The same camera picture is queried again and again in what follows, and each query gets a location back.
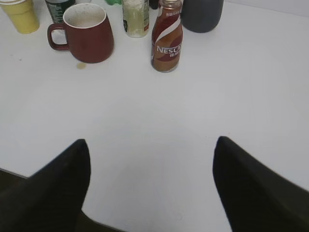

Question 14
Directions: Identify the green soda bottle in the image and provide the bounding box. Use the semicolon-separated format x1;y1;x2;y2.
105;0;122;5

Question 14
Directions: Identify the white cap juice bottle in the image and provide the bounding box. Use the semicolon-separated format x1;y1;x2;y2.
122;0;149;38

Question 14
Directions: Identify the red ceramic mug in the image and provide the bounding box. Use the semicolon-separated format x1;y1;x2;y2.
47;3;114;63

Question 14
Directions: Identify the yellow paper cup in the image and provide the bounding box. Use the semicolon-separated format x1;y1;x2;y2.
0;0;40;34

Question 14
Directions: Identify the cola bottle red label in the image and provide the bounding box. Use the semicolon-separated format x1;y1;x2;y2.
149;0;159;10

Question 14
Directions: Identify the clear water bottle green label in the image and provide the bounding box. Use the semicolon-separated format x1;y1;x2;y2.
45;0;76;23

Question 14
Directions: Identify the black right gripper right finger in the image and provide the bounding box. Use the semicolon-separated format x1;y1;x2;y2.
212;136;309;232

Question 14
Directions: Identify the dark grey ceramic mug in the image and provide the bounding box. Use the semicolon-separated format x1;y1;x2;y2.
181;0;224;33

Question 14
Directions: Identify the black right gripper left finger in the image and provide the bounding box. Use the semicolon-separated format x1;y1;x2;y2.
0;139;91;232

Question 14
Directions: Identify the brown coffee bottle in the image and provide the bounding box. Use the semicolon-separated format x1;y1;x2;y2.
151;0;183;73

